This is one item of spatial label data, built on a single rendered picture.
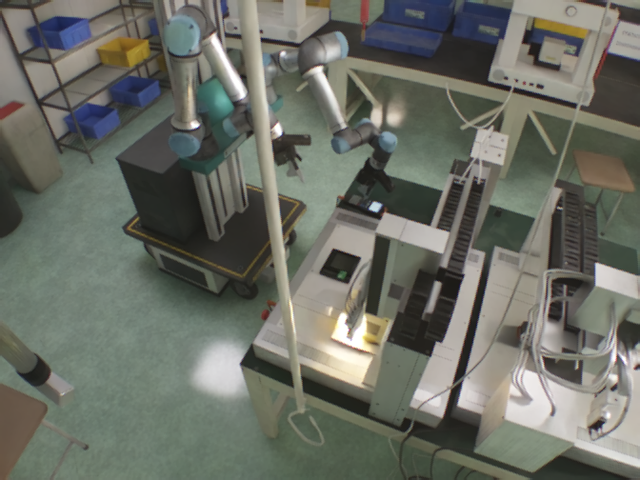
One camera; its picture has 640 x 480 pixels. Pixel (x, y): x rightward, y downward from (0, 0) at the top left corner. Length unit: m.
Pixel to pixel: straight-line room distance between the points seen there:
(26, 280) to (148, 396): 1.31
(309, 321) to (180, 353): 1.17
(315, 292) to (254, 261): 0.87
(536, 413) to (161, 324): 2.10
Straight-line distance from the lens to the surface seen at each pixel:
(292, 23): 3.68
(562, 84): 3.31
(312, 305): 1.51
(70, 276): 3.14
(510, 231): 2.08
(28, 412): 2.10
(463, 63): 3.59
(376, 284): 1.10
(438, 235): 0.99
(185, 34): 1.48
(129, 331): 2.68
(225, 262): 2.39
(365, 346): 1.42
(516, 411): 1.03
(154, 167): 2.26
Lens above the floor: 2.10
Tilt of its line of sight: 47 degrees down
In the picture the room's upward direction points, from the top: straight up
